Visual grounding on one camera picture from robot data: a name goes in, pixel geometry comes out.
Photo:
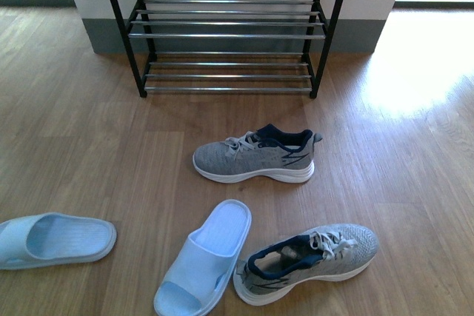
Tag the grey sneaker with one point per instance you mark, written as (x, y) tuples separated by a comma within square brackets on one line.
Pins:
[(269, 152), (333, 253)]

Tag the light blue slipper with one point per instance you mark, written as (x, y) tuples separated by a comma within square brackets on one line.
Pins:
[(198, 277), (52, 239)]

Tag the black metal shoe rack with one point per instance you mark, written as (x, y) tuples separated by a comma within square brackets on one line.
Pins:
[(227, 46)]

